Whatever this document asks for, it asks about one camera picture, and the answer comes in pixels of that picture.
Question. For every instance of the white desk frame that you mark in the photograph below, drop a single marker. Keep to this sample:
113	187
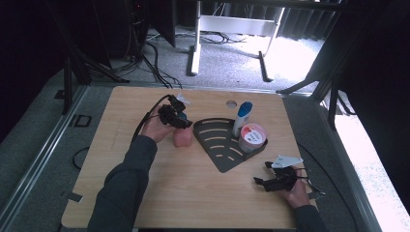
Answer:
235	25

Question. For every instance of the white bottle with blue cap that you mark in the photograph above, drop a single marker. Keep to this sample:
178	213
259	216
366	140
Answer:
241	121

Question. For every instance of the person's right hand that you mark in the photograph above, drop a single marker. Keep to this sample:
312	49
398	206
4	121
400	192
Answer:
298	195

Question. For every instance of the black metal stand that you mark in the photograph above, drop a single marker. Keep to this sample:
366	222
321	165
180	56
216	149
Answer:
77	69
325	85

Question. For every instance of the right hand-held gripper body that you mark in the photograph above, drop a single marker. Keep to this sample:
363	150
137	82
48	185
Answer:
283	179

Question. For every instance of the dark curtain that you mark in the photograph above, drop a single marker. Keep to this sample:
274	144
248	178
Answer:
303	22

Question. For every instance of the round table grommet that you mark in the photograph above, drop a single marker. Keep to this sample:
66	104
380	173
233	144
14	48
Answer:
230	103

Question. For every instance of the black rectangular floor frame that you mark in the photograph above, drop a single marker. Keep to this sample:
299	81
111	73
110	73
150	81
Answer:
83	121

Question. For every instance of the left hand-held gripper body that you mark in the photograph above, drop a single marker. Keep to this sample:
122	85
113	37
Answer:
169	114

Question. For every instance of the pink jar with white label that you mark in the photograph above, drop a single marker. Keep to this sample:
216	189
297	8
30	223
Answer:
253	138

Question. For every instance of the person's left hand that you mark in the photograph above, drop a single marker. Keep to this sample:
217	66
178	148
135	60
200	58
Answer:
154	129

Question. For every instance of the grey tape strip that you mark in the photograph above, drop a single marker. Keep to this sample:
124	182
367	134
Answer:
73	196

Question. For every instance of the black corner rack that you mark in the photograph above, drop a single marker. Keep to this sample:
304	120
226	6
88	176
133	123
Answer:
219	154

